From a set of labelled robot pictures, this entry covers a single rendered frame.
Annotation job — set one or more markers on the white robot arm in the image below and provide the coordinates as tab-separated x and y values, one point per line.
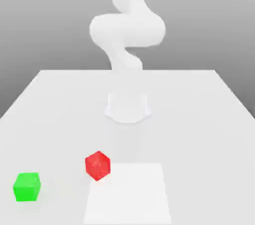
127	29

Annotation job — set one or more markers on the small red cube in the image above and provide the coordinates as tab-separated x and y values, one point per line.
97	165

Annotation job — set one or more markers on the small green cube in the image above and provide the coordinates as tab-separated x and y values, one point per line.
26	187

